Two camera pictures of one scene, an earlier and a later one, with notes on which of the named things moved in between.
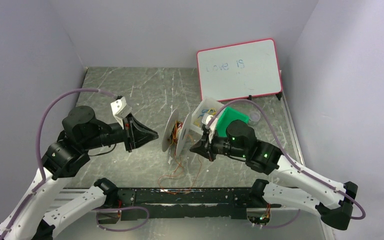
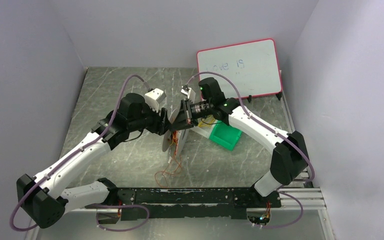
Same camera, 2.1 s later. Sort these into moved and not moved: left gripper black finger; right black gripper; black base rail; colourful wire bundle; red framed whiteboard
Moved: left gripper black finger; right black gripper; colourful wire bundle
Not moved: red framed whiteboard; black base rail
